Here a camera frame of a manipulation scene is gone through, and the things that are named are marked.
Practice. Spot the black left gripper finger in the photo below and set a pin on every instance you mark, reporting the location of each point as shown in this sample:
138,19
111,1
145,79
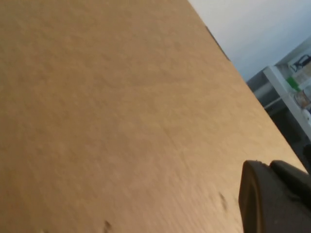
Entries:
267,204

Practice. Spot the green item on shelf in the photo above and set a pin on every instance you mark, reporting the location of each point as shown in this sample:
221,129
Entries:
292,83

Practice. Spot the brown cardboard drawer with window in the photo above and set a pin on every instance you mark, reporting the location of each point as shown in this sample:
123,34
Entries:
97,97

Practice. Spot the white shelf unit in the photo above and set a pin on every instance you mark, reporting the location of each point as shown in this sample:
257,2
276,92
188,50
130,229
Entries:
279,80

